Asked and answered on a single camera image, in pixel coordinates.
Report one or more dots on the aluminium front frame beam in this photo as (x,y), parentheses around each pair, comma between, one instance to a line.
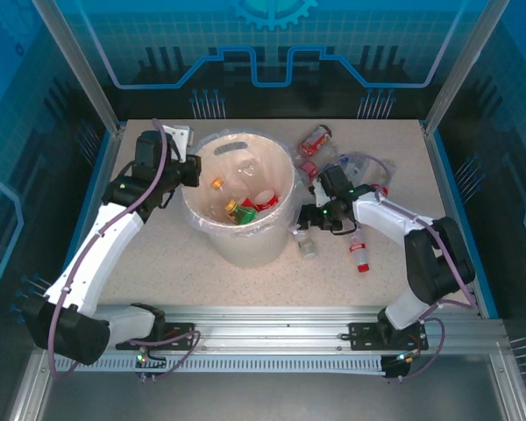
(510,390)
(28,390)

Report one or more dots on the white round bin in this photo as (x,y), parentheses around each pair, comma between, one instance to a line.
(254,250)

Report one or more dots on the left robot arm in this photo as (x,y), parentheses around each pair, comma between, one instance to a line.
(96,254)

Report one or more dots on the red Coca-Cola label bottle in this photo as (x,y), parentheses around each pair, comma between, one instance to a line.
(382,191)
(359,254)

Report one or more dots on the white translucent wide-mouth bottle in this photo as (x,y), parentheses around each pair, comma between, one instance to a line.
(307,250)

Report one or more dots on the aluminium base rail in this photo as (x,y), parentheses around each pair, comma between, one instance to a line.
(267,324)

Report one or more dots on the blue label blue cap bottle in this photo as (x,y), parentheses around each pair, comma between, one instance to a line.
(350,164)

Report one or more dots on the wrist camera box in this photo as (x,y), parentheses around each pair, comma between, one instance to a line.
(177,136)
(319,193)

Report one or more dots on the blue table side rail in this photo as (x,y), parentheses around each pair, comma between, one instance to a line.
(109,149)
(453,188)

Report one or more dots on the clear bottle red soda label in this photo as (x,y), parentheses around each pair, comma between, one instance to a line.
(309,169)

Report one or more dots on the green bottle yellow cap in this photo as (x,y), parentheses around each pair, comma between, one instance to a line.
(245,216)

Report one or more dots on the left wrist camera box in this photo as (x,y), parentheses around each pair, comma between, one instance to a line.
(177,136)

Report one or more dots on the pile of bottles in bin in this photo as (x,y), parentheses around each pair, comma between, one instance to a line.
(294,215)

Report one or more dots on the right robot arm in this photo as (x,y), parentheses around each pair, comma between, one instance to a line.
(385,215)

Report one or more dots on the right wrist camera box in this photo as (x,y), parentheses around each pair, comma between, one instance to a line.
(319,193)

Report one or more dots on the aluminium frame post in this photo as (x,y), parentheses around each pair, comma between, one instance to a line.
(83,74)
(460,70)

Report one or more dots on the red green label bottle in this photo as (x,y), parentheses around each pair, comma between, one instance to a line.
(313,142)

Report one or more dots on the clear plastic bottle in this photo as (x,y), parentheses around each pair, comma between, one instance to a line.
(377,173)

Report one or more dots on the red white label bottle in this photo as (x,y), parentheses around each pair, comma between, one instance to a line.
(266,201)

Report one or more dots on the orange cap bottle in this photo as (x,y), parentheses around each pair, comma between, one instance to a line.
(218,184)

